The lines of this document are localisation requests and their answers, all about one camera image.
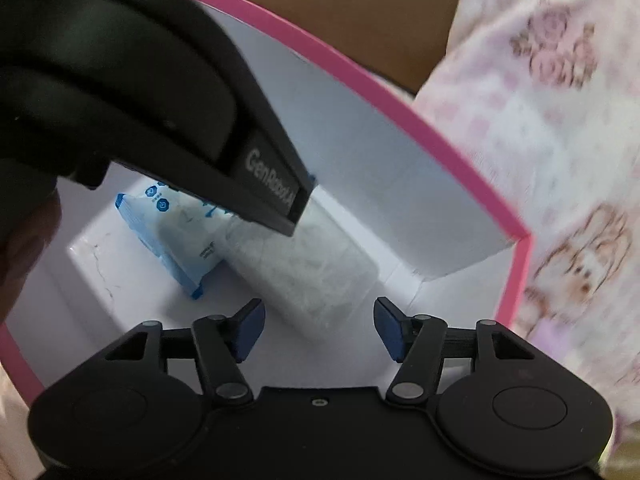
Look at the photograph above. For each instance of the pink checked pillow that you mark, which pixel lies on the pink checked pillow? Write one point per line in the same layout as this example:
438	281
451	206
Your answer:
550	135

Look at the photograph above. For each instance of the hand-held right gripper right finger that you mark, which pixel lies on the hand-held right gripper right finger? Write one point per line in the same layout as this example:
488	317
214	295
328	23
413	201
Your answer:
389	330

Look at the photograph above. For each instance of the person's left hand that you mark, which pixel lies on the person's left hand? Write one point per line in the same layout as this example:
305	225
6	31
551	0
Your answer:
30	255

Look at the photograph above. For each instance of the brown pillow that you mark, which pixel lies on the brown pillow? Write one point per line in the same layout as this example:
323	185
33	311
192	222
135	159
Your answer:
325	0

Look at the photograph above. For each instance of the clear plastic floss pick box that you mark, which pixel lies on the clear plastic floss pick box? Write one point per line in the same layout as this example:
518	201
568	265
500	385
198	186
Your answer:
300	280

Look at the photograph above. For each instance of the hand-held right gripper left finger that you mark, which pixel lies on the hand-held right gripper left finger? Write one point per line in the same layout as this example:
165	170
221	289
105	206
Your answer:
250	330

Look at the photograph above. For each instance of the pink cardboard box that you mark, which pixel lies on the pink cardboard box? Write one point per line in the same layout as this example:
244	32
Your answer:
375	160

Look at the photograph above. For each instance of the blue wet wipes packet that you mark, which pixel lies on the blue wet wipes packet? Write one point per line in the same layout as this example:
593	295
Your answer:
170	240

